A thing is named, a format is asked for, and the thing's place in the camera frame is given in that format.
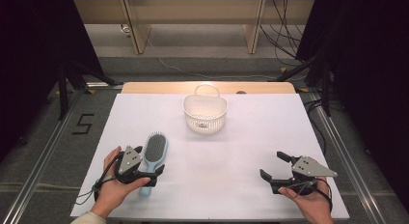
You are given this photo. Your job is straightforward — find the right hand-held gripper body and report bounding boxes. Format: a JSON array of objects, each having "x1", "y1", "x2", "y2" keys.
[{"x1": 270, "y1": 155, "x2": 339, "y2": 196}]

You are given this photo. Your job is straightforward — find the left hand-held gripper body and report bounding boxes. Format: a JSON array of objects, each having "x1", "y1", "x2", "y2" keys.
[{"x1": 114, "y1": 145, "x2": 152, "y2": 186}]

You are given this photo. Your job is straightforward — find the light blue hairbrush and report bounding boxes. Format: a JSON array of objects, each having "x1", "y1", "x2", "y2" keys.
[{"x1": 138, "y1": 130, "x2": 169, "y2": 197}]

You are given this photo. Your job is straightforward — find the white plastic basket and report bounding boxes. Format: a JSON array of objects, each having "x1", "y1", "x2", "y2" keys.
[{"x1": 182, "y1": 83, "x2": 229, "y2": 134}]

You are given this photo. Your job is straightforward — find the person's left hand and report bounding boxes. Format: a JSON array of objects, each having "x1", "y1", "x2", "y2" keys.
[{"x1": 91, "y1": 146, "x2": 151, "y2": 219}]

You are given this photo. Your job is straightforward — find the person's right hand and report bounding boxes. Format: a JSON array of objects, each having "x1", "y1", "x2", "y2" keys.
[{"x1": 277, "y1": 175, "x2": 334, "y2": 224}]

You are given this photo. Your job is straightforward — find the white table sheet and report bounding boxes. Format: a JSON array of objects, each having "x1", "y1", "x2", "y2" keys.
[{"x1": 69, "y1": 93, "x2": 351, "y2": 220}]

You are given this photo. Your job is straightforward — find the light wooden table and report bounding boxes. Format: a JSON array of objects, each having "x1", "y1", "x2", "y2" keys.
[{"x1": 121, "y1": 81, "x2": 297, "y2": 96}]

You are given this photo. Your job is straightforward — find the black tripod stand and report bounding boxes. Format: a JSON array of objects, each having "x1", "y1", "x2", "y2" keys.
[
  {"x1": 57, "y1": 61, "x2": 125, "y2": 122},
  {"x1": 275, "y1": 54, "x2": 334, "y2": 119}
]

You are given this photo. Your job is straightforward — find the black curtain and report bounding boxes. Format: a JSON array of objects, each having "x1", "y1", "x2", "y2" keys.
[
  {"x1": 294, "y1": 0, "x2": 409, "y2": 213},
  {"x1": 0, "y1": 0, "x2": 104, "y2": 162}
]

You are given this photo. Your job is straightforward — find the light wooden shelf unit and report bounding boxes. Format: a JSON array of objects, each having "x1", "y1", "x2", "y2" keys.
[{"x1": 72, "y1": 0, "x2": 315, "y2": 55}]

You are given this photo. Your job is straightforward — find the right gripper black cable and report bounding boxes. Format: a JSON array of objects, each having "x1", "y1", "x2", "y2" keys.
[{"x1": 288, "y1": 177, "x2": 334, "y2": 214}]

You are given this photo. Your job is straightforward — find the metal floor rail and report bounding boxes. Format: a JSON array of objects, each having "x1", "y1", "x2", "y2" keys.
[
  {"x1": 305, "y1": 88, "x2": 392, "y2": 224},
  {"x1": 1, "y1": 88, "x2": 87, "y2": 224}
]

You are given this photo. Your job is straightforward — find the black cable bundle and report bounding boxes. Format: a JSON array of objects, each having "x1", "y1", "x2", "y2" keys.
[{"x1": 259, "y1": 0, "x2": 311, "y2": 68}]

